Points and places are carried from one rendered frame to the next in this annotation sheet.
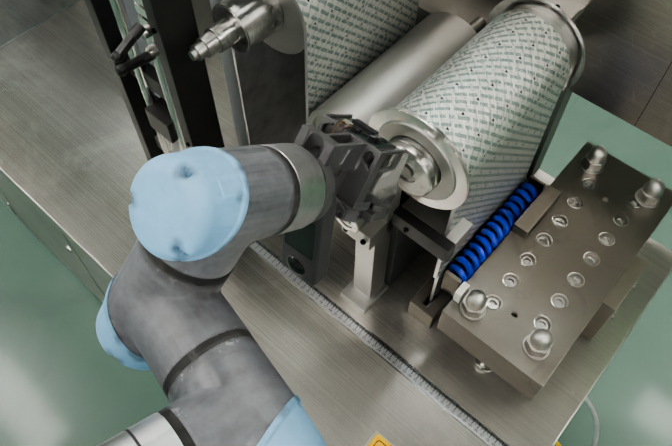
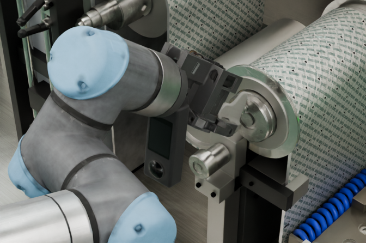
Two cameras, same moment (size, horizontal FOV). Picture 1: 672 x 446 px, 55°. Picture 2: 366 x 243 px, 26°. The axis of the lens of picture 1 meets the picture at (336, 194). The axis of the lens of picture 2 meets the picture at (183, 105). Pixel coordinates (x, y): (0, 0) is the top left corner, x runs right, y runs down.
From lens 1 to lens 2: 0.43 m
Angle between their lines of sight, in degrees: 18
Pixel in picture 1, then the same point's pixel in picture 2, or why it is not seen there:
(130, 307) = (38, 142)
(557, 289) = not seen: outside the picture
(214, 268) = (101, 111)
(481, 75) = (309, 46)
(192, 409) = (84, 186)
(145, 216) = (60, 65)
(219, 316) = (102, 146)
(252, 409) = (126, 189)
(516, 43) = (338, 26)
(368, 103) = not seen: hidden behind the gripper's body
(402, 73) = (248, 58)
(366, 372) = not seen: outside the picture
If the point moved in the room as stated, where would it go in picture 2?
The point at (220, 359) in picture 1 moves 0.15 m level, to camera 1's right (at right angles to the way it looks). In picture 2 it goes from (103, 164) to (256, 168)
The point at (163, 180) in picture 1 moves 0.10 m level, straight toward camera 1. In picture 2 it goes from (74, 39) to (106, 95)
